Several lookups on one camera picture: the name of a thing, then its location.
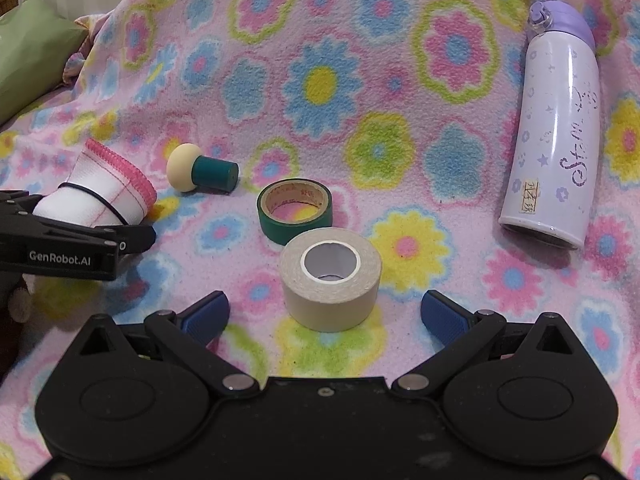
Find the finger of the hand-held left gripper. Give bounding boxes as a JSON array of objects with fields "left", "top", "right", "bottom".
[
  {"left": 30, "top": 216, "right": 157, "bottom": 257},
  {"left": 0, "top": 190, "right": 44, "bottom": 233}
]

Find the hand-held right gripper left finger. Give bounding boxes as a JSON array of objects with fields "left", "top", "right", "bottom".
[{"left": 75, "top": 290, "right": 259, "bottom": 392}]

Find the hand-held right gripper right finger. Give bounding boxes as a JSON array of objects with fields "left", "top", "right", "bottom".
[{"left": 390, "top": 290, "right": 571, "bottom": 392}]

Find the white and pink sock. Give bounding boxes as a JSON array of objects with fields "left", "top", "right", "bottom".
[{"left": 32, "top": 138, "right": 157, "bottom": 226}]

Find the person's left hand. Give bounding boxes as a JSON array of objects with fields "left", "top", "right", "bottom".
[{"left": 0, "top": 280, "right": 33, "bottom": 322}]

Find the beige and green mushroom toy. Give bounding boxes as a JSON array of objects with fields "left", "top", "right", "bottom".
[{"left": 166, "top": 143, "right": 238, "bottom": 194}]

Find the green tape roll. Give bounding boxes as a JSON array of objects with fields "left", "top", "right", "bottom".
[{"left": 257, "top": 179, "right": 333, "bottom": 246}]

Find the beige tape roll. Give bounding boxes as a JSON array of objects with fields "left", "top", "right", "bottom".
[{"left": 280, "top": 231, "right": 383, "bottom": 332}]

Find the green printed pillow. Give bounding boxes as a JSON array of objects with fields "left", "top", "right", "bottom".
[{"left": 0, "top": 0, "right": 88, "bottom": 126}]

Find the purple and white bottle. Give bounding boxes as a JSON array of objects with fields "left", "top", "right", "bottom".
[{"left": 499, "top": 1, "right": 601, "bottom": 251}]

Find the pink floral fleece blanket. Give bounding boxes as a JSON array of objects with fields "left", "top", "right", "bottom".
[{"left": 0, "top": 0, "right": 640, "bottom": 480}]

